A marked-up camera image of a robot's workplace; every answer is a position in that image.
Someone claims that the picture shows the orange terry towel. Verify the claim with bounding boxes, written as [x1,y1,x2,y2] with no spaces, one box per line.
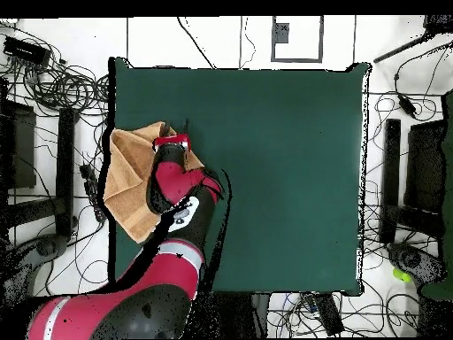
[103,120,206,244]

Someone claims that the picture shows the long black power strip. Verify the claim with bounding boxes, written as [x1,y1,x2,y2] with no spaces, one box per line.
[79,163,108,224]

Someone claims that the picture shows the dark green table cloth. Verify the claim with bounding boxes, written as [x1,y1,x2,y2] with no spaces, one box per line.
[107,56,371,298]

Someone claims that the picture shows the black box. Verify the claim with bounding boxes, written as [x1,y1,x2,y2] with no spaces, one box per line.
[403,119,448,214]
[0,100,37,189]

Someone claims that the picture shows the black stand base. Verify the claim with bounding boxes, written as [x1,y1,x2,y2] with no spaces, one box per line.
[35,233,69,259]
[385,242,444,285]

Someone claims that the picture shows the black power adapter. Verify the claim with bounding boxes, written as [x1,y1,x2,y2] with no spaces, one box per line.
[396,92,419,120]

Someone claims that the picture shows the black pole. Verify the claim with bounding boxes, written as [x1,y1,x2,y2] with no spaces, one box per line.
[372,15,453,65]

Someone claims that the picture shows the yellow-green ball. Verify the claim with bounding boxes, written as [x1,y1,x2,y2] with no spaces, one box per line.
[392,267,414,283]

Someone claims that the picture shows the black frame bar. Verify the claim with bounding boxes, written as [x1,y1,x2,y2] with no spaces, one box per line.
[379,118,402,244]
[55,106,78,239]

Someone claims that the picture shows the tangled black cables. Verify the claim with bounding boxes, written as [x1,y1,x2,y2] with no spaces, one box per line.
[0,20,110,112]
[266,291,371,337]

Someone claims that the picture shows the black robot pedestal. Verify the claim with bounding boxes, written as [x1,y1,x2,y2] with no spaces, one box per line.
[197,291,272,339]

